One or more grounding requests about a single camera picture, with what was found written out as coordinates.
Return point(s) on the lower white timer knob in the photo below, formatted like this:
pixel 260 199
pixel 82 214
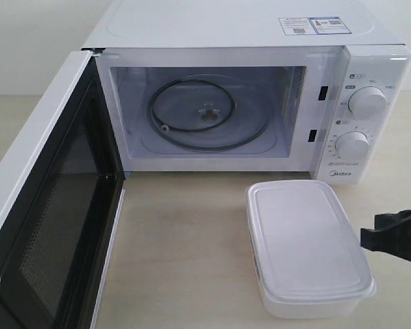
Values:
pixel 352 146

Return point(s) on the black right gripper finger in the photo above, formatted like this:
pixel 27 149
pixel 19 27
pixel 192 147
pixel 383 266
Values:
pixel 391 235

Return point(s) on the white blue warning sticker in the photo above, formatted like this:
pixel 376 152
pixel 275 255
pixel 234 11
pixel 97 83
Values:
pixel 321 25

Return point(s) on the upper white power knob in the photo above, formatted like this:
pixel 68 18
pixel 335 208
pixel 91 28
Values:
pixel 367 101

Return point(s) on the white plastic lidded container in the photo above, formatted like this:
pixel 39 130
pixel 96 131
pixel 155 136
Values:
pixel 307 256

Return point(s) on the white Midea microwave oven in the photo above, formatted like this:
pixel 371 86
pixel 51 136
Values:
pixel 309 79

